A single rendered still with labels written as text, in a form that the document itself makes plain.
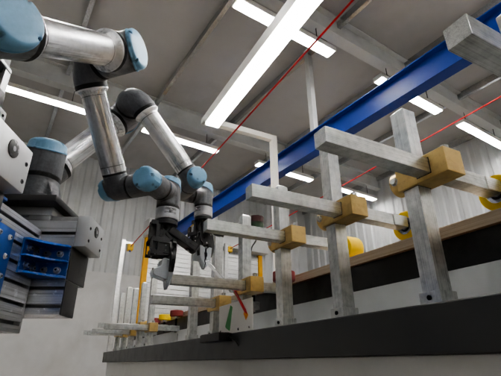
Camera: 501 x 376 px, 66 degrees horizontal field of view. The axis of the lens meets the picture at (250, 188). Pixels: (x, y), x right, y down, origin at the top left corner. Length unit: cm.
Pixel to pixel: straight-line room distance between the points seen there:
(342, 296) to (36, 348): 809
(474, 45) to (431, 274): 41
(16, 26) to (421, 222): 84
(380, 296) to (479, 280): 29
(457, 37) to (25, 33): 73
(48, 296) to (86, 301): 780
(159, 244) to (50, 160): 42
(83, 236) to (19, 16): 57
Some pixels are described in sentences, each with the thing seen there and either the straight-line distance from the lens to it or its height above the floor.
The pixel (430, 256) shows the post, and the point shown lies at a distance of 78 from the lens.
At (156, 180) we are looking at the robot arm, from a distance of 120.
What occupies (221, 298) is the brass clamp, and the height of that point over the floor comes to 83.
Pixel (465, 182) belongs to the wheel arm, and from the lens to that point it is 87.
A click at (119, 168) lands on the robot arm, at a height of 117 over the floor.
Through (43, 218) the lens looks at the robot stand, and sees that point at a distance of 124.
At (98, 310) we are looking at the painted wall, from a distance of 900.
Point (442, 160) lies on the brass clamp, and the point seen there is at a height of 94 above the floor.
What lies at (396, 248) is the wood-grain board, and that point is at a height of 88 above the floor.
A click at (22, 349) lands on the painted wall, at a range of 875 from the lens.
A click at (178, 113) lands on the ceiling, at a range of 754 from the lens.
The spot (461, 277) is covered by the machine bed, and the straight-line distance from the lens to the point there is 100.
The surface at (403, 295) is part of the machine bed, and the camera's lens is 110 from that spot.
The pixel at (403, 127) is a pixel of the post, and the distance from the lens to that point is 88.
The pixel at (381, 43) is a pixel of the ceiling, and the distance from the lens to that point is 657.
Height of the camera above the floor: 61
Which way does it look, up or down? 24 degrees up
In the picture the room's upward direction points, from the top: straight up
